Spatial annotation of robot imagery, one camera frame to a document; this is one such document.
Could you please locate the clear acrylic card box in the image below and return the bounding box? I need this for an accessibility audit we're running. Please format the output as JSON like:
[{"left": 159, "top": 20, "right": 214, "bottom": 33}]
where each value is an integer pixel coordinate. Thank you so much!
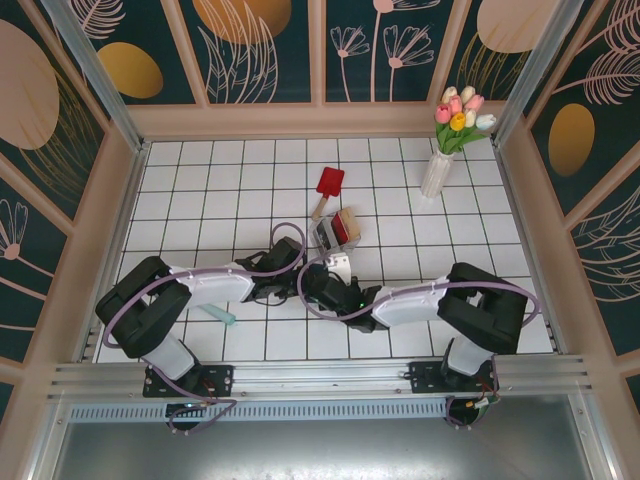
[{"left": 308, "top": 208, "right": 362, "bottom": 256}]

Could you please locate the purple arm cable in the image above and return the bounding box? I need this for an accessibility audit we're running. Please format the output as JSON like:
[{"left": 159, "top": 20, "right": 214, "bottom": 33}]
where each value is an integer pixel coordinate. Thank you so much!
[
  {"left": 297, "top": 259, "right": 544, "bottom": 331},
  {"left": 102, "top": 221, "right": 307, "bottom": 351}
]

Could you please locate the aluminium frame post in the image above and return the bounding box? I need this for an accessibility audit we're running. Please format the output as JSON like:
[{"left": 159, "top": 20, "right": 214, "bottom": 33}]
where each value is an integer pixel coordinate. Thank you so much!
[
  {"left": 492, "top": 0, "right": 609, "bottom": 146},
  {"left": 42, "top": 0, "right": 149, "bottom": 151}
]

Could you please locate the green tulip stems bunch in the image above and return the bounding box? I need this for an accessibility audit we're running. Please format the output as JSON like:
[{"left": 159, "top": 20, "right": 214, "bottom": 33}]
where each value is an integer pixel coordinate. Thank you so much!
[{"left": 435, "top": 122, "right": 489, "bottom": 156}]

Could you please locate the black printed card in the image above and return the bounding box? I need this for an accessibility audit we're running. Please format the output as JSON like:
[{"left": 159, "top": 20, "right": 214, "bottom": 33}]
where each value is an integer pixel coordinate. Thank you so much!
[{"left": 312, "top": 219, "right": 336, "bottom": 251}]

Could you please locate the red spatula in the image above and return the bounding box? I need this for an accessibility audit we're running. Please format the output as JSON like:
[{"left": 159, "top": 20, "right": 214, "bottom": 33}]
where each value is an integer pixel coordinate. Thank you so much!
[{"left": 310, "top": 167, "right": 347, "bottom": 220}]

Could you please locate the teal plastic item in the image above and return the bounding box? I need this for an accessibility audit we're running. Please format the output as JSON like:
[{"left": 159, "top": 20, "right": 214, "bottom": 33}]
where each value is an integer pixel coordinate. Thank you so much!
[{"left": 201, "top": 304, "right": 238, "bottom": 329}]

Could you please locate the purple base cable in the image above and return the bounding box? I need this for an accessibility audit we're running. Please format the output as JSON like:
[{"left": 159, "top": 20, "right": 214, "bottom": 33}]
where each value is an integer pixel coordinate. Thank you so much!
[
  {"left": 149, "top": 382, "right": 239, "bottom": 436},
  {"left": 446, "top": 397, "right": 481, "bottom": 431}
]

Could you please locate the red chip card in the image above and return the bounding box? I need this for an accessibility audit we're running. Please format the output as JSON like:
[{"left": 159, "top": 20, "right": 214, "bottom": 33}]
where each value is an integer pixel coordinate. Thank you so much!
[{"left": 332, "top": 212, "right": 351, "bottom": 246}]

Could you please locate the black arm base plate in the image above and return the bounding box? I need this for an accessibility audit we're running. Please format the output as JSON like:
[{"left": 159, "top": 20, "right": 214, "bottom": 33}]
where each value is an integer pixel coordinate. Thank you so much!
[
  {"left": 408, "top": 360, "right": 501, "bottom": 396},
  {"left": 143, "top": 364, "right": 235, "bottom": 399}
]

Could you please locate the slotted grey cable duct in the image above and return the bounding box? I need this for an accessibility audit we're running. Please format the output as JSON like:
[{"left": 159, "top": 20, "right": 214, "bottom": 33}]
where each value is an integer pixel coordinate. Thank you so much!
[{"left": 67, "top": 397, "right": 449, "bottom": 421}]

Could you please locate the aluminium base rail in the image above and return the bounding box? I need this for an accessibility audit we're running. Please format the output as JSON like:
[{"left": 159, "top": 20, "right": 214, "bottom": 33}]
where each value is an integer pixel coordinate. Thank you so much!
[{"left": 47, "top": 355, "right": 599, "bottom": 401}]

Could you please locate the white ribbed ceramic vase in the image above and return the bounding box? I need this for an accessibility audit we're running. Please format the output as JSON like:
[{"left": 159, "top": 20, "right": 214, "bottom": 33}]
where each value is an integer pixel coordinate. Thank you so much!
[{"left": 419, "top": 151, "right": 455, "bottom": 199}]

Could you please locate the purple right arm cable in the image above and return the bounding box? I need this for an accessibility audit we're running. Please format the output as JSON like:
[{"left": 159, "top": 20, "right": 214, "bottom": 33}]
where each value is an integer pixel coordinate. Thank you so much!
[{"left": 297, "top": 259, "right": 544, "bottom": 331}]

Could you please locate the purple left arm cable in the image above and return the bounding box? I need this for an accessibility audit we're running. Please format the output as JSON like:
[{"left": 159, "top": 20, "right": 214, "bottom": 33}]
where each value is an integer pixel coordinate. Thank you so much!
[{"left": 102, "top": 221, "right": 307, "bottom": 351}]

